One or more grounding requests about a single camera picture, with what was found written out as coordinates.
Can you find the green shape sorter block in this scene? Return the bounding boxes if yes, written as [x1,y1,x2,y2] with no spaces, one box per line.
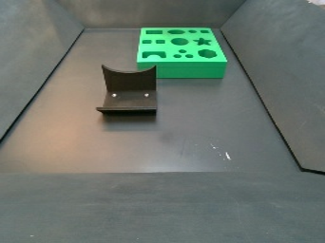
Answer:
[138,28,227,79]

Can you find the black curved holder bracket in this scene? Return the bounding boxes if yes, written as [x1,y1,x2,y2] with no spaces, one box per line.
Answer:
[96,65,158,114]

